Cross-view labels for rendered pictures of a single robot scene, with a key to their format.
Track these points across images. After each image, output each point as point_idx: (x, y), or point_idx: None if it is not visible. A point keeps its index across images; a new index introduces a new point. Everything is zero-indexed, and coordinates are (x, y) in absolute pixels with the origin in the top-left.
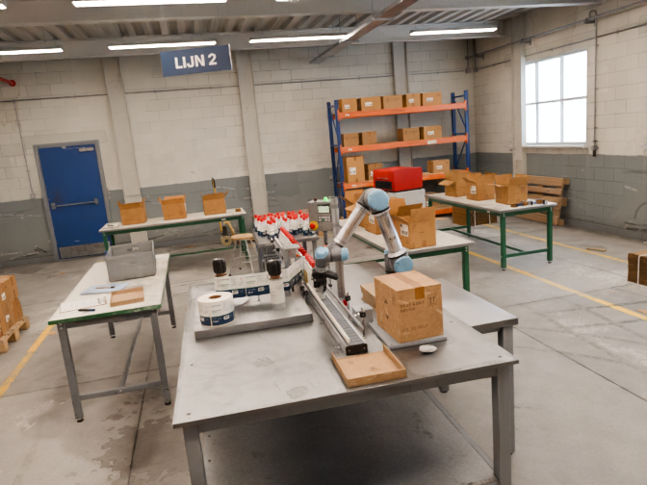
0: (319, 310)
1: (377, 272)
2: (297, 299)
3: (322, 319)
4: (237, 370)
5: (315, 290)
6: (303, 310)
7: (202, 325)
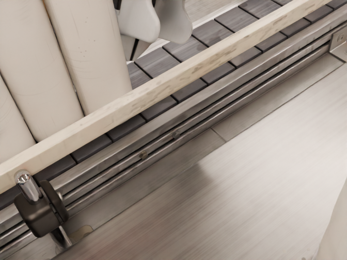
0: (244, 85)
1: None
2: (141, 251)
3: (308, 66)
4: None
5: (13, 148)
6: (336, 108)
7: None
